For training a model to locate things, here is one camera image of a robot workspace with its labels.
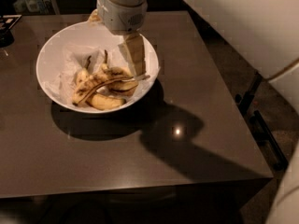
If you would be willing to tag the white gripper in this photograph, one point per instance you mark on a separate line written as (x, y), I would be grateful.
(121, 16)

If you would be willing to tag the spotted banana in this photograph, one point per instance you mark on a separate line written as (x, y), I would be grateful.
(116, 79)

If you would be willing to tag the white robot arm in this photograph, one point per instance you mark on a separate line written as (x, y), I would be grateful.
(266, 34)

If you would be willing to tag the white bowl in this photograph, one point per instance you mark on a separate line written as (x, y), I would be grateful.
(90, 34)

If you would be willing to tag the right lower banana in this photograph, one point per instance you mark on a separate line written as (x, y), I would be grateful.
(122, 87)

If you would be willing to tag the lower left banana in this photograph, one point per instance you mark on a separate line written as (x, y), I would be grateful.
(87, 86)

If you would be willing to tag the white paper liner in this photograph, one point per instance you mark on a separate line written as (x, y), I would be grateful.
(58, 64)

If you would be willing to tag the shelf with bottles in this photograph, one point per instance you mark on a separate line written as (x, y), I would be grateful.
(28, 7)

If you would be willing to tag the black object at left edge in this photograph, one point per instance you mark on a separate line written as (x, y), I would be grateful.
(7, 22)

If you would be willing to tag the black metal stand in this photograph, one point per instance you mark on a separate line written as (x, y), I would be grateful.
(258, 127)

